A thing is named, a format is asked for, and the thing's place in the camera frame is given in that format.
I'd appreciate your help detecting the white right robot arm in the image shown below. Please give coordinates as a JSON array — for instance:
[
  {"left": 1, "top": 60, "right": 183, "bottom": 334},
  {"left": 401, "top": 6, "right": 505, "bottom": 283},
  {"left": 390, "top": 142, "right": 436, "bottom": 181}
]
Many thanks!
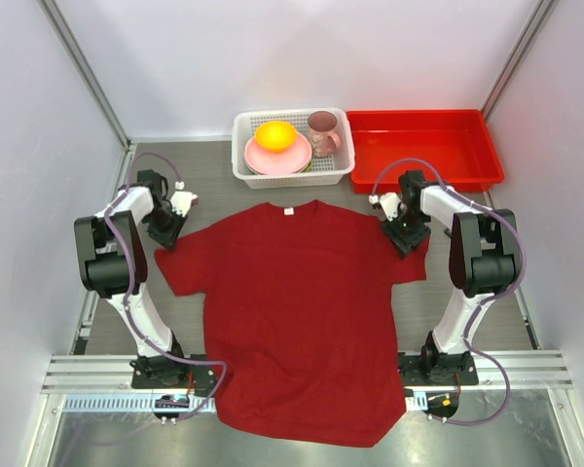
[{"left": 369, "top": 170, "right": 524, "bottom": 385}]

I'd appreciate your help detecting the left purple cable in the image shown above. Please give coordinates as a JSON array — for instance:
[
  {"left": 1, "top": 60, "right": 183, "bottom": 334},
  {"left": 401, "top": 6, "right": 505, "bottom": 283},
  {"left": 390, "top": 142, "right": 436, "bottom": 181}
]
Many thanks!
[{"left": 103, "top": 151, "right": 230, "bottom": 422}]

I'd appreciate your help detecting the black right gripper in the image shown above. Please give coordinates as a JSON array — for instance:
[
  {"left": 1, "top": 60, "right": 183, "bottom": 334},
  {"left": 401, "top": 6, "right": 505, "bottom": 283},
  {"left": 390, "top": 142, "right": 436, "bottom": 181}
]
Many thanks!
[{"left": 381, "top": 208, "right": 432, "bottom": 259}]

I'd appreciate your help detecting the red plastic tray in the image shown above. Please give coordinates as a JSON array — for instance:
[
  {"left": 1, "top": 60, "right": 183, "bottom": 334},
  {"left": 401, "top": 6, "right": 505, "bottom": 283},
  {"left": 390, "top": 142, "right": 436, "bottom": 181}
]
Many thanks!
[{"left": 347, "top": 109, "right": 505, "bottom": 194}]

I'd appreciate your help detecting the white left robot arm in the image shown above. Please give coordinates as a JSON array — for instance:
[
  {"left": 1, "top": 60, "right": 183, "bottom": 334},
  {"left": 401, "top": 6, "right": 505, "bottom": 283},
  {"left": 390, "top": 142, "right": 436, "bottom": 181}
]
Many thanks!
[{"left": 74, "top": 170, "right": 199, "bottom": 388}]

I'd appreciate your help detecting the aluminium front rail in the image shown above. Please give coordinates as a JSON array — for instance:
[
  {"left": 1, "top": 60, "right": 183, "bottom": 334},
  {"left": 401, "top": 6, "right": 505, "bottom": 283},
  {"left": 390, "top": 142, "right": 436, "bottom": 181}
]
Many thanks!
[{"left": 42, "top": 350, "right": 572, "bottom": 414}]

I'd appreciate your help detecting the pink floral mug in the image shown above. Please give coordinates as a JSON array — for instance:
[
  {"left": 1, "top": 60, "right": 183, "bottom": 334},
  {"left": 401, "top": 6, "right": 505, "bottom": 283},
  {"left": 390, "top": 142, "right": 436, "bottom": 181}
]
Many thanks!
[{"left": 308, "top": 111, "right": 342, "bottom": 158}]

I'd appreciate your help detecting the orange plastic bowl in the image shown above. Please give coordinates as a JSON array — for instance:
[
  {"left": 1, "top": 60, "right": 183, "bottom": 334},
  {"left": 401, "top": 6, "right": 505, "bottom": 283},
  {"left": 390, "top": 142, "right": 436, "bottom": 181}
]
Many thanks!
[{"left": 254, "top": 120, "right": 297, "bottom": 153}]

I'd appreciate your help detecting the red t-shirt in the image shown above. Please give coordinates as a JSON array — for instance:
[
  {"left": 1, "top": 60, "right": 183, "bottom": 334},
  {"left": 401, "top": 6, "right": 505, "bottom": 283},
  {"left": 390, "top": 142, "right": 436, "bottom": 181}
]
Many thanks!
[{"left": 155, "top": 200, "right": 427, "bottom": 448}]

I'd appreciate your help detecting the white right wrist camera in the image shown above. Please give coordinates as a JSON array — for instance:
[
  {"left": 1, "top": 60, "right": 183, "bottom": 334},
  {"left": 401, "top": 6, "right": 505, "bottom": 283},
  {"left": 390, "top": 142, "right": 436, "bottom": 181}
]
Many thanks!
[{"left": 368, "top": 192, "right": 406, "bottom": 222}]

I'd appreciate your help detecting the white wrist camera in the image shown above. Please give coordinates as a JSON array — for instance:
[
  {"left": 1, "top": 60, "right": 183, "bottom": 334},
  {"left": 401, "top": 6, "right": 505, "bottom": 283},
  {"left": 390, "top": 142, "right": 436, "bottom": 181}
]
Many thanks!
[
  {"left": 170, "top": 181, "right": 199, "bottom": 218},
  {"left": 368, "top": 192, "right": 406, "bottom": 222}
]

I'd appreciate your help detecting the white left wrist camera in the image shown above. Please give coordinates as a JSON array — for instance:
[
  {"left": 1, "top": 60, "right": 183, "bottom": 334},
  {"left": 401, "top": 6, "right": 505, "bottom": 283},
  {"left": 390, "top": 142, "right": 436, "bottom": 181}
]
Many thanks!
[{"left": 170, "top": 181, "right": 199, "bottom": 218}]

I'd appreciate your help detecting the green plate under pink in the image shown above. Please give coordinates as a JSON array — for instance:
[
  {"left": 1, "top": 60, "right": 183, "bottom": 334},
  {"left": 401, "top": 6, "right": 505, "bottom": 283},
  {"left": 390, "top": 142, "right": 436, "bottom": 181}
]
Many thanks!
[{"left": 299, "top": 159, "right": 313, "bottom": 173}]

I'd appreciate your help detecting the purple cable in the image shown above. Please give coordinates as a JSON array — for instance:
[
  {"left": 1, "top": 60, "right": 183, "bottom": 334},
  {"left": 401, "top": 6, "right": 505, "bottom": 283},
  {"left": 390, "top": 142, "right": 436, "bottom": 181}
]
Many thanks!
[
  {"left": 368, "top": 157, "right": 529, "bottom": 425},
  {"left": 103, "top": 151, "right": 230, "bottom": 422}
]

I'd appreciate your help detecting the white perforated plastic basket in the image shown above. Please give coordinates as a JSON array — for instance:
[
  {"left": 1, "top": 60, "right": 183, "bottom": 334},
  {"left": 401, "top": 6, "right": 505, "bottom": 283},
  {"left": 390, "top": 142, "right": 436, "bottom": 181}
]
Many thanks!
[{"left": 231, "top": 107, "right": 355, "bottom": 189}]

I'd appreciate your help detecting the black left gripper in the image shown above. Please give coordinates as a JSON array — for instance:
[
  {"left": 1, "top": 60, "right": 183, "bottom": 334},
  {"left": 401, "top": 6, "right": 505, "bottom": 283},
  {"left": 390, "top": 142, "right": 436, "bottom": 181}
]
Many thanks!
[{"left": 144, "top": 206, "right": 188, "bottom": 252}]

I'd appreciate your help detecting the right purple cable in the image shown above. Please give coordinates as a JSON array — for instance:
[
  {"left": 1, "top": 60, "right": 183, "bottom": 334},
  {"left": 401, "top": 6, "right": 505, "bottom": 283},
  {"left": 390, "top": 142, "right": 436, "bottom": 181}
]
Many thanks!
[{"left": 368, "top": 157, "right": 529, "bottom": 425}]

